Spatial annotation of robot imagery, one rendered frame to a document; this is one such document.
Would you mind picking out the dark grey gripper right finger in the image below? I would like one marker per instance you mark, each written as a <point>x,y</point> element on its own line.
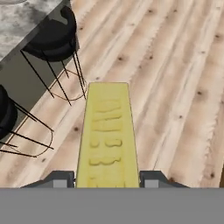
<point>151,178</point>

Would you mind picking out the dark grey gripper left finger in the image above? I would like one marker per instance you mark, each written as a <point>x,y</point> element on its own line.
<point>62,178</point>

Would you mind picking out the black bar stool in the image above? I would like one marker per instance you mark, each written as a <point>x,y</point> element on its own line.
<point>54,40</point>
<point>7,116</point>

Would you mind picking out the yellow butter stick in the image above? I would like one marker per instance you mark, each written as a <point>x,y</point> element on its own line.
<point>107,140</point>

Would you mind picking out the marble-topped dining counter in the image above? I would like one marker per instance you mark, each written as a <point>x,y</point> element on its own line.
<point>17,35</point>

